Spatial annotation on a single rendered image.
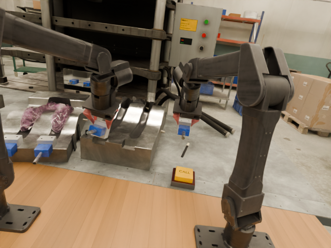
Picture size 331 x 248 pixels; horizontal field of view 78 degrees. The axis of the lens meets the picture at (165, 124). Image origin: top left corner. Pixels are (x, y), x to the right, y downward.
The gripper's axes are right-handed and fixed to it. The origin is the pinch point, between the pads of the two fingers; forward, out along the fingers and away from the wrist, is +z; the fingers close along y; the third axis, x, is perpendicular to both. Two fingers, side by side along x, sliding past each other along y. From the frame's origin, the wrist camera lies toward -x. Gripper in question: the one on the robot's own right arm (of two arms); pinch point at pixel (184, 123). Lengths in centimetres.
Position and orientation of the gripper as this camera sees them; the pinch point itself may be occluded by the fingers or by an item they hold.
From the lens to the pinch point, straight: 81.4
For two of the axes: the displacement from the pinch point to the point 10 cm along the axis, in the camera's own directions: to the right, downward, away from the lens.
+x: -1.6, 7.5, -6.4
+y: -9.9, -1.5, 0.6
